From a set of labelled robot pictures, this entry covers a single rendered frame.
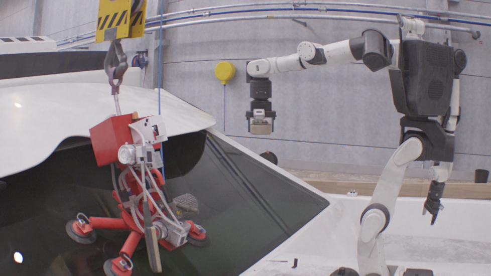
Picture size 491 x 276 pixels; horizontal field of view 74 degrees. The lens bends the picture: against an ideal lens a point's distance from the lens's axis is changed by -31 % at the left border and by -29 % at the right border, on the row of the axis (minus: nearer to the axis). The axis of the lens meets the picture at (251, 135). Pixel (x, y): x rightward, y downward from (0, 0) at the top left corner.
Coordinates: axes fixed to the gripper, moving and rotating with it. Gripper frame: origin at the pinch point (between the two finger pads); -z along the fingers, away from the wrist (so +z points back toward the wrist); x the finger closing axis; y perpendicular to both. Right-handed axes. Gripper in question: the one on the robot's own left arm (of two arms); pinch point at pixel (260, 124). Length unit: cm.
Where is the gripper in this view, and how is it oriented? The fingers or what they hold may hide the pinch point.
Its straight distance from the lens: 186.2
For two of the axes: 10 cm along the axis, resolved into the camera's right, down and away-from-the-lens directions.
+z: 0.0, -9.9, -1.5
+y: 0.2, 1.5, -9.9
